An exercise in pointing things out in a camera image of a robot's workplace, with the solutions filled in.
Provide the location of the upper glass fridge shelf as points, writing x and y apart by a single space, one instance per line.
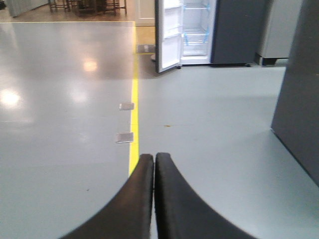
196 6

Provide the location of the lower glass fridge shelf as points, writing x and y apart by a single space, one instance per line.
195 31

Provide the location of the near silver floor plate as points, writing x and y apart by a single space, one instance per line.
124 137

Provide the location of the grey fridge door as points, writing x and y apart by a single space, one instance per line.
169 30

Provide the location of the dark grey cabinet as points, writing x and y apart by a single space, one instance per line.
296 118

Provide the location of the silver floor plate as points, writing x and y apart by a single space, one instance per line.
124 137
128 106

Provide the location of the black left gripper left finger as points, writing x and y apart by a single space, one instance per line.
128 214

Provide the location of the wooden dining table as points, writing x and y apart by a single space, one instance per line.
95 7

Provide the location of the far silver floor plate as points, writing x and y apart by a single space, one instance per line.
128 106

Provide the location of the clear crisper drawer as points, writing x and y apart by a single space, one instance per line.
195 48

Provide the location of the grey floor sign sticker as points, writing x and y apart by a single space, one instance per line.
146 48

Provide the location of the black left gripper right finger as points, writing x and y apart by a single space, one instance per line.
181 213

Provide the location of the dark grey fridge body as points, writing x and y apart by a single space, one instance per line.
236 32

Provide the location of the glass fridge shelf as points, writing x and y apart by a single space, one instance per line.
196 6
195 31

